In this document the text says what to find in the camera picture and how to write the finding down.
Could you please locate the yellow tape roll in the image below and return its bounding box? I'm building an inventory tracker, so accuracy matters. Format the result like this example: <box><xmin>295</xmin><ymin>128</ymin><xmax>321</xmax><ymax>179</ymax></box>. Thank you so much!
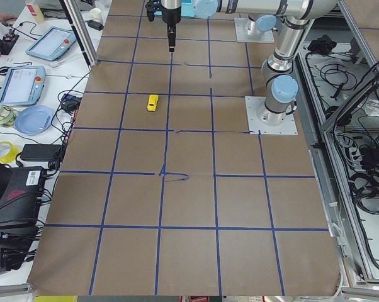
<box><xmin>0</xmin><ymin>142</ymin><xmax>19</xmax><ymax>164</ymax></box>

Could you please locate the teach pendant tablet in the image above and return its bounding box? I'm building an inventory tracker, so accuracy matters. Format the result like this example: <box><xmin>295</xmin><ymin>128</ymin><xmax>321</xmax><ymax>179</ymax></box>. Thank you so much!
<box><xmin>0</xmin><ymin>66</ymin><xmax>46</xmax><ymax>106</ymax></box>
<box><xmin>25</xmin><ymin>26</ymin><xmax>76</xmax><ymax>61</ymax></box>

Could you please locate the light blue plastic bin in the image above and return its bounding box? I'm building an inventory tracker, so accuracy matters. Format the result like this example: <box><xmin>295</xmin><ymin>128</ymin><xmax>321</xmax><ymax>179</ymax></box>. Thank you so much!
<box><xmin>181</xmin><ymin>0</ymin><xmax>195</xmax><ymax>18</ymax></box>

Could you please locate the black power adapter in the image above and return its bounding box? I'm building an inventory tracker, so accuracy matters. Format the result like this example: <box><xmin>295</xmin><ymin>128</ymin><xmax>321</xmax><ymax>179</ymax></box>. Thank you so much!
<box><xmin>20</xmin><ymin>144</ymin><xmax>61</xmax><ymax>162</ymax></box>

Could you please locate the light blue plate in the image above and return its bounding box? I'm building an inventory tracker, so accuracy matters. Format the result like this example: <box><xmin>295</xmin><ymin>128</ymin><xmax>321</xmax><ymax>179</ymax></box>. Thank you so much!
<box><xmin>14</xmin><ymin>105</ymin><xmax>53</xmax><ymax>136</ymax></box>

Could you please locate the yellow toy beetle car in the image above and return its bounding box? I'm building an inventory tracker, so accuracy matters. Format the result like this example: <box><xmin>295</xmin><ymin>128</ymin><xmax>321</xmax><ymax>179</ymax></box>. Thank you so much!
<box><xmin>147</xmin><ymin>94</ymin><xmax>159</xmax><ymax>112</ymax></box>

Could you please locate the upper teach pendant tablet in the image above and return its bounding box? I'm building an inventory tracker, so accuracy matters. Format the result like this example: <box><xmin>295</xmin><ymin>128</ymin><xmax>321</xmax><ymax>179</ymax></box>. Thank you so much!
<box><xmin>25</xmin><ymin>26</ymin><xmax>76</xmax><ymax>61</ymax></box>

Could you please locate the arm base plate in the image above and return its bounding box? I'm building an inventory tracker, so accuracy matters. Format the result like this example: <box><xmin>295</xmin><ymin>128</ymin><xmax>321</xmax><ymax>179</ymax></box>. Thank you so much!
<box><xmin>245</xmin><ymin>96</ymin><xmax>298</xmax><ymax>135</ymax></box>
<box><xmin>234</xmin><ymin>18</ymin><xmax>274</xmax><ymax>44</ymax></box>

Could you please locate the lower teach pendant tablet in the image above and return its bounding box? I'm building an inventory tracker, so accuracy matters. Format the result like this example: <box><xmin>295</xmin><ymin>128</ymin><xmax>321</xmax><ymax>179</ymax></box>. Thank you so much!
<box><xmin>0</xmin><ymin>66</ymin><xmax>46</xmax><ymax>106</ymax></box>

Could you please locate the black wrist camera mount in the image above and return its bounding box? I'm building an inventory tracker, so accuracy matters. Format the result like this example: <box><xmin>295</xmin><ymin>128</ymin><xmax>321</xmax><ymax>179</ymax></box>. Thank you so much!
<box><xmin>145</xmin><ymin>0</ymin><xmax>161</xmax><ymax>22</ymax></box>

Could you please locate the black computer box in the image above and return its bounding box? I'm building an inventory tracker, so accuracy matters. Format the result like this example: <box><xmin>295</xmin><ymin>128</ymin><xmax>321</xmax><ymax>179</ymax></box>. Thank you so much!
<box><xmin>0</xmin><ymin>163</ymin><xmax>46</xmax><ymax>229</ymax></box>

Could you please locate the white paper cup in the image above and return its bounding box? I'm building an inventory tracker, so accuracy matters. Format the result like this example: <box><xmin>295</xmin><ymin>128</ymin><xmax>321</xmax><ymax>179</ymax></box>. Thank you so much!
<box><xmin>90</xmin><ymin>8</ymin><xmax>103</xmax><ymax>24</ymax></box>

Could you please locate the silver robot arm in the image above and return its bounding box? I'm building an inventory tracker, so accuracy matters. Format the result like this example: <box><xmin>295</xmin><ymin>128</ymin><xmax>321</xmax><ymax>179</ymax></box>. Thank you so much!
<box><xmin>146</xmin><ymin>1</ymin><xmax>276</xmax><ymax>53</ymax></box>
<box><xmin>191</xmin><ymin>0</ymin><xmax>337</xmax><ymax>126</ymax></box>

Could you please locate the aluminium frame post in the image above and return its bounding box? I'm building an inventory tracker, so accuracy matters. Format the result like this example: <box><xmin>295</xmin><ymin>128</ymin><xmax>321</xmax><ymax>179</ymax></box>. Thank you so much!
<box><xmin>59</xmin><ymin>0</ymin><xmax>98</xmax><ymax>67</ymax></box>

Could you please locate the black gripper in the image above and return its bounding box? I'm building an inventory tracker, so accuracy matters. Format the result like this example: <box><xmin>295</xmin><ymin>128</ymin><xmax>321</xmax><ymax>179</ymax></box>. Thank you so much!
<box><xmin>161</xmin><ymin>0</ymin><xmax>181</xmax><ymax>52</ymax></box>

